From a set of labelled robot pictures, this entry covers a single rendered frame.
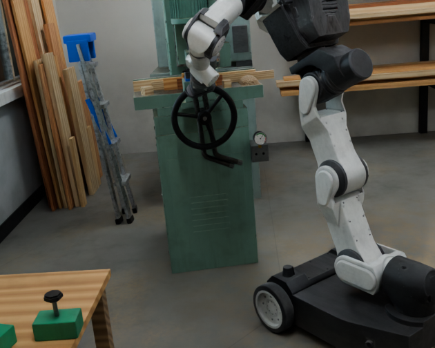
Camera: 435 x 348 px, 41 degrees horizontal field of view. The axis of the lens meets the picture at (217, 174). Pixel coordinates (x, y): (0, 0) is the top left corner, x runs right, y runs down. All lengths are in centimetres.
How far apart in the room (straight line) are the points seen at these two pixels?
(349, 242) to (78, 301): 107
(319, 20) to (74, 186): 243
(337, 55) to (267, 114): 313
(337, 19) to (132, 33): 319
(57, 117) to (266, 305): 213
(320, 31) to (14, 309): 135
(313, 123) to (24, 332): 125
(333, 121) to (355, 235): 43
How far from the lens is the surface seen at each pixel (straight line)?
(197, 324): 255
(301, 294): 237
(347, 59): 210
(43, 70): 396
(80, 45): 352
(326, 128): 222
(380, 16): 469
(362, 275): 223
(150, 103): 272
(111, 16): 523
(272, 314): 244
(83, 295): 176
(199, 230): 290
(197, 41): 199
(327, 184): 221
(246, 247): 297
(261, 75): 291
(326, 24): 218
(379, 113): 537
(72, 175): 409
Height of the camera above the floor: 132
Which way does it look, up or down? 17 degrees down
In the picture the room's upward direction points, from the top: 5 degrees counter-clockwise
